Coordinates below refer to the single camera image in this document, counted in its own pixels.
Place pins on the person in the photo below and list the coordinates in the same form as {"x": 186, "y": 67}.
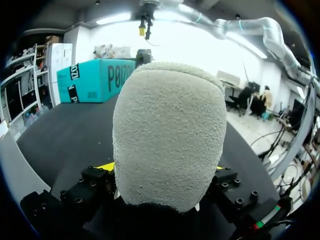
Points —
{"x": 266, "y": 97}
{"x": 247, "y": 97}

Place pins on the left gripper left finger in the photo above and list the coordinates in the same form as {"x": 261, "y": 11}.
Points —
{"x": 91, "y": 186}

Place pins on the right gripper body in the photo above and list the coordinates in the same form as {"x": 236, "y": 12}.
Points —
{"x": 149, "y": 7}

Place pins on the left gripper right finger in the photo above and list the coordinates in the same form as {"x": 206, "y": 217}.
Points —
{"x": 230, "y": 186}

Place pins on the grey suede shoe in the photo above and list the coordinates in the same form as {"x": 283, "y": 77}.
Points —
{"x": 170, "y": 135}

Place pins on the teal box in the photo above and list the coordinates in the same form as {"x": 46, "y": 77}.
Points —
{"x": 92, "y": 82}

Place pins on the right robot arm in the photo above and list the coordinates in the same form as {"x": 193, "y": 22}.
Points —
{"x": 272, "y": 27}

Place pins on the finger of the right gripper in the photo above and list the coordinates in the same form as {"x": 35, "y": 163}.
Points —
{"x": 148, "y": 31}
{"x": 142, "y": 30}

